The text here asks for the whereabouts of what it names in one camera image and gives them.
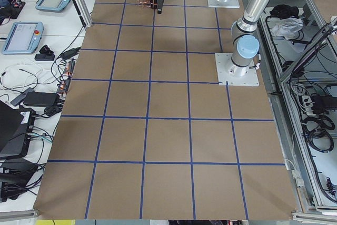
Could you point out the black laptop power brick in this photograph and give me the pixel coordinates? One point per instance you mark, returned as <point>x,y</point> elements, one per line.
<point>41,99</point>

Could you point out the black small device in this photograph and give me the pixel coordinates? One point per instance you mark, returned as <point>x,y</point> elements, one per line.
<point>45,54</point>

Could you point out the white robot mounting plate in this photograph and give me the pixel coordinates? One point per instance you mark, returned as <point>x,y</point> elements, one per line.
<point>230,74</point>

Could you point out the orange lit power strip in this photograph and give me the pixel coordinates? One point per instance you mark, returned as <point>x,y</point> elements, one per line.
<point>66,77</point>

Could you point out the white crumpled cloth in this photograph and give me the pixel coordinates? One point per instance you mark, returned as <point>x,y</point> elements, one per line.
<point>287,28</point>

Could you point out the blue teach pendant near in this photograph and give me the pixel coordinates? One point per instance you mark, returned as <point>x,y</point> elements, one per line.
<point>23,38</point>

